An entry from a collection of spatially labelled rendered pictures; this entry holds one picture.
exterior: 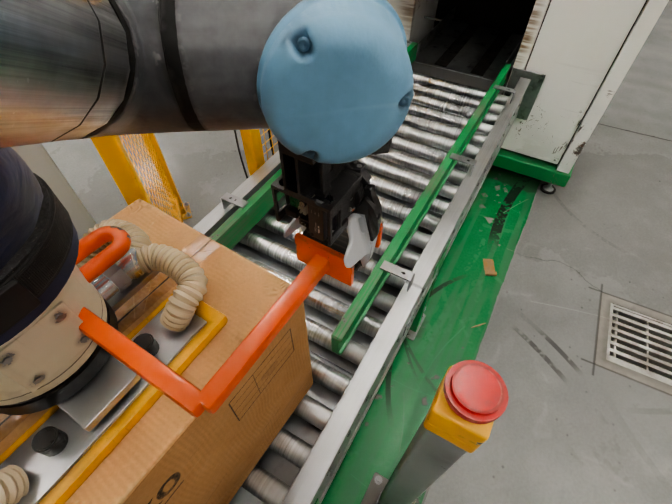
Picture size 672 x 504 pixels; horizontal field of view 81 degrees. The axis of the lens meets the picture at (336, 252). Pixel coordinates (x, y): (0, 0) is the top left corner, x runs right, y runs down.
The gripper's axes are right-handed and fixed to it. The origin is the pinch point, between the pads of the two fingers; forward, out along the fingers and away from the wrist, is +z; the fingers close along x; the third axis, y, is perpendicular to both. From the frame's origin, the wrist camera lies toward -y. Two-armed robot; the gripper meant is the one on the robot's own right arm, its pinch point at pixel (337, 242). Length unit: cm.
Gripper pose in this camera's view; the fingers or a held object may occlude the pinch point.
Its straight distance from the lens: 52.1
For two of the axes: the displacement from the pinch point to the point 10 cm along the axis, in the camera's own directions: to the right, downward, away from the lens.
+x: 8.5, 4.1, -3.3
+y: -5.3, 6.6, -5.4
